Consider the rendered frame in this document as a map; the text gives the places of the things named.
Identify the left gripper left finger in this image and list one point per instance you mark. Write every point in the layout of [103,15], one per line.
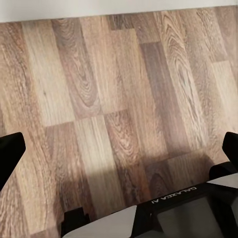
[12,148]

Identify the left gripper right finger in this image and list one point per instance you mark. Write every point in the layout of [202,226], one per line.
[230,148]

